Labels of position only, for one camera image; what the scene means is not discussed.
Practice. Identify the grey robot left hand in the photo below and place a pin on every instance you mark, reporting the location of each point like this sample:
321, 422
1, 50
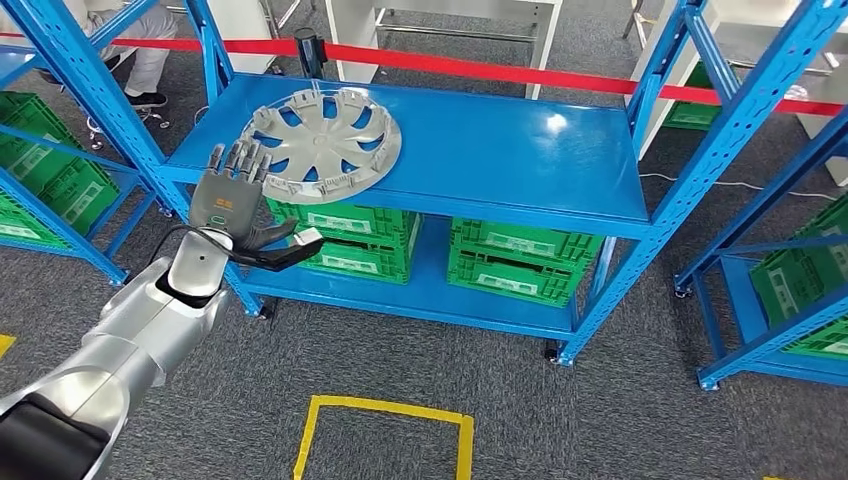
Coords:
225, 202

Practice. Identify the grey plastic wheel hubcap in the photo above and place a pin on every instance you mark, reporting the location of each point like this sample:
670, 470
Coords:
331, 142

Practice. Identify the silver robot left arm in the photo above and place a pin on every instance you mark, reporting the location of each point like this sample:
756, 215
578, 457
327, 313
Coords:
132, 344

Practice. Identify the wide blue metal shelf rack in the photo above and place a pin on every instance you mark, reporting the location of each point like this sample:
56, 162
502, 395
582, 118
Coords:
497, 152

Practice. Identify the green plastic crate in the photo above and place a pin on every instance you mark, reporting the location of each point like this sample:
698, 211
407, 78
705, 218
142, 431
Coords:
358, 265
828, 344
79, 199
692, 116
795, 278
26, 112
523, 242
344, 222
510, 285

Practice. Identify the person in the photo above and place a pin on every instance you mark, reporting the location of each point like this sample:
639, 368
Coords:
149, 60

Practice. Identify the white cabinet panel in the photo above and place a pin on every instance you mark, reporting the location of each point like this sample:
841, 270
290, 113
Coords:
245, 40

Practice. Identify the red barrier belt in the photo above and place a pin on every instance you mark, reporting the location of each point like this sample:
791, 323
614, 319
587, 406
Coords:
464, 66

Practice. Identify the large white table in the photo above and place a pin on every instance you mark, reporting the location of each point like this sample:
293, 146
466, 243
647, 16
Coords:
762, 40

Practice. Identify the clear crumpled plastic bag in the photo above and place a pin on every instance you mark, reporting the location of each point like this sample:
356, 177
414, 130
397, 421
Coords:
795, 93

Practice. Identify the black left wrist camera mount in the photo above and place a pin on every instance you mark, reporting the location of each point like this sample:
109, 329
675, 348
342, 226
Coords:
291, 255

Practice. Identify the black barrier belt post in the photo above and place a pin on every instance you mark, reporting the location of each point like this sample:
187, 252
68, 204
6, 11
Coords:
310, 53

